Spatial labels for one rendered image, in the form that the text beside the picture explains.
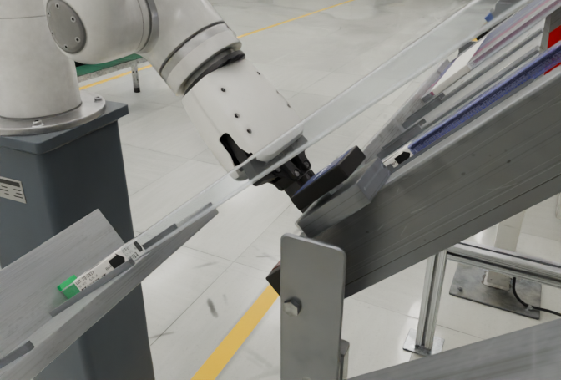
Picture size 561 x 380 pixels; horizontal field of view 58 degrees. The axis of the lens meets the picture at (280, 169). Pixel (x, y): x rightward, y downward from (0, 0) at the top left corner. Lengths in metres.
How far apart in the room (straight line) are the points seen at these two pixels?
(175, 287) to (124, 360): 0.55
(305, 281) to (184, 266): 1.29
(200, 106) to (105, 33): 0.10
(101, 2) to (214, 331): 1.09
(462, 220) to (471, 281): 1.29
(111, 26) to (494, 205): 0.32
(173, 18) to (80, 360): 0.65
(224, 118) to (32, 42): 0.38
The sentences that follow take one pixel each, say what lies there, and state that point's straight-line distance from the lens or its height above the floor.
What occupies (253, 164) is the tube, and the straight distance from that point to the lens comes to 0.24.
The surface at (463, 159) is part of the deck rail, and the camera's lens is 0.34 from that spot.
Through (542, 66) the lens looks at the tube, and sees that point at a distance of 0.42.
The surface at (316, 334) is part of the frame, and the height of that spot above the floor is 0.68.
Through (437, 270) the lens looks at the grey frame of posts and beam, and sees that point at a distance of 1.24.
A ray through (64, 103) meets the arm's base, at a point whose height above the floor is 0.72.
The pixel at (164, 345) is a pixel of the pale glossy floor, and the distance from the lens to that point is 1.39.
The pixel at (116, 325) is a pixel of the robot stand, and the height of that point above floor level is 0.31.
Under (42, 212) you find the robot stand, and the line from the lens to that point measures 0.81.
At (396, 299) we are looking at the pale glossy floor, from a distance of 1.53.
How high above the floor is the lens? 0.95
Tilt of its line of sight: 25 degrees down
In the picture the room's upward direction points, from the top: straight up
